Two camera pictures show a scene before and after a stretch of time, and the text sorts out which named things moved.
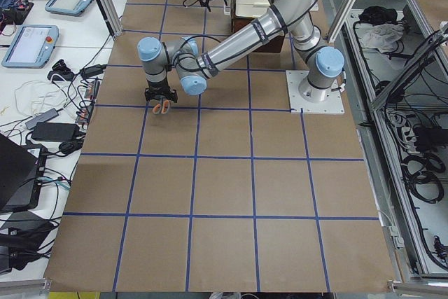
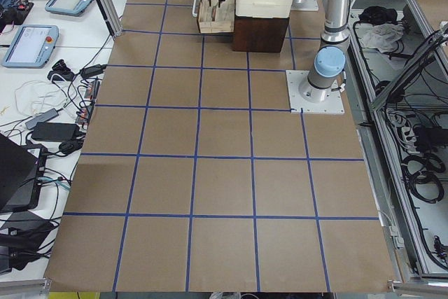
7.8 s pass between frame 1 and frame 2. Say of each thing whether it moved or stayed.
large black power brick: stayed
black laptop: stayed
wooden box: moved
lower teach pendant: stayed
